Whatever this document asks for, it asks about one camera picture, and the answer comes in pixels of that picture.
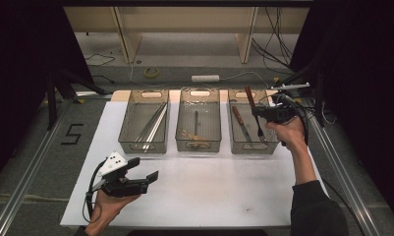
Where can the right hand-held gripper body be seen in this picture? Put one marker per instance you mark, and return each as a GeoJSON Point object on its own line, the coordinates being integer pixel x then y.
{"type": "Point", "coordinates": [283, 111]}

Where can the short aluminium rail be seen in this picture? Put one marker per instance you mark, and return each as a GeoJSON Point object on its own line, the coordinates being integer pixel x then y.
{"type": "Point", "coordinates": [89, 94]}

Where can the white chopstick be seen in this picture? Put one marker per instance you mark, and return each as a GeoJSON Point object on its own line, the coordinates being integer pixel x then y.
{"type": "Point", "coordinates": [156, 131]}

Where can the white table cover sheet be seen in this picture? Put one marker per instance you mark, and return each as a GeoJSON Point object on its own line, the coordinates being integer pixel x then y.
{"type": "Point", "coordinates": [207, 157]}

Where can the white power strip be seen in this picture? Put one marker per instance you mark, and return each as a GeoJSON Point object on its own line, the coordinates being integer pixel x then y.
{"type": "Point", "coordinates": [205, 78]}

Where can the beige wooden shelf unit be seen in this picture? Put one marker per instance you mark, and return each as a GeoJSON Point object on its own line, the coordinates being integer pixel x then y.
{"type": "Point", "coordinates": [184, 19]}

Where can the clear grey plastic bin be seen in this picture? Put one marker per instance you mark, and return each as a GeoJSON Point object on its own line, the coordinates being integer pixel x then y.
{"type": "Point", "coordinates": [130, 114]}
{"type": "Point", "coordinates": [238, 149]}
{"type": "Point", "coordinates": [211, 118]}

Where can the dark curtain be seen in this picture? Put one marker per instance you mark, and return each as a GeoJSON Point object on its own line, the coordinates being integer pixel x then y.
{"type": "Point", "coordinates": [14, 82]}
{"type": "Point", "coordinates": [365, 82]}

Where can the yellow tape roll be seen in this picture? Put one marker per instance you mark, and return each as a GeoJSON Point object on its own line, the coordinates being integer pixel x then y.
{"type": "Point", "coordinates": [151, 72]}

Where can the small wooden spoon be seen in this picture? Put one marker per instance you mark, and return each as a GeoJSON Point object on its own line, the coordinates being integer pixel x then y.
{"type": "Point", "coordinates": [194, 137]}

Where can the silver metal chopsticks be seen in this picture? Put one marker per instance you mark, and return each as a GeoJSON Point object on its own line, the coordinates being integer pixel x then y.
{"type": "Point", "coordinates": [154, 131]}

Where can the black metal stand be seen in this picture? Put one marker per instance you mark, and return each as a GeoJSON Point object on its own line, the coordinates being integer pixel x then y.
{"type": "Point", "coordinates": [51, 105]}
{"type": "Point", "coordinates": [319, 108]}

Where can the person's right hand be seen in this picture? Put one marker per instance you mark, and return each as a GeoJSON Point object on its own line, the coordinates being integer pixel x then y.
{"type": "Point", "coordinates": [291, 134]}

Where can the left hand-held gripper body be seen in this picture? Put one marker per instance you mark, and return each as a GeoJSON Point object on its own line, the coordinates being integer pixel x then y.
{"type": "Point", "coordinates": [119, 185]}

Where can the person's left hand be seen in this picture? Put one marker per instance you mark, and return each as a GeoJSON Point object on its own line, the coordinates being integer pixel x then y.
{"type": "Point", "coordinates": [104, 211]}

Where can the aluminium floor rail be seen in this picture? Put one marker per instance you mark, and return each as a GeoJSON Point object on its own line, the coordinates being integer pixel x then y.
{"type": "Point", "coordinates": [335, 160]}
{"type": "Point", "coordinates": [27, 177]}

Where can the metal spoon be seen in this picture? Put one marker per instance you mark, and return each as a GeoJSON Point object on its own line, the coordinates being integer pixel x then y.
{"type": "Point", "coordinates": [196, 123]}

